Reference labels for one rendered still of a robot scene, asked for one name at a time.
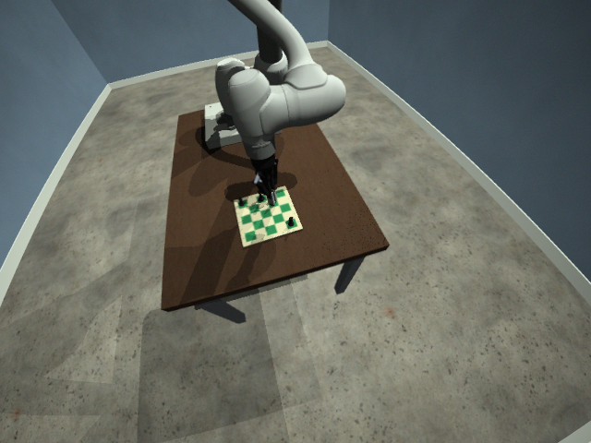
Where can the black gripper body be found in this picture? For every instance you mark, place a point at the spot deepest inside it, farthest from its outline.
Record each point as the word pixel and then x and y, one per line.
pixel 261 165

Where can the green and cream chessboard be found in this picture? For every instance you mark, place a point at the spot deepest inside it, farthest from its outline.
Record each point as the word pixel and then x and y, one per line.
pixel 260 221

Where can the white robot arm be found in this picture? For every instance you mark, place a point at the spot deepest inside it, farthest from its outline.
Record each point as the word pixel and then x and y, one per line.
pixel 268 97

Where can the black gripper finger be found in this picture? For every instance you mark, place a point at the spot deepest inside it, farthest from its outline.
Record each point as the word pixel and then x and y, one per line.
pixel 273 177
pixel 264 186

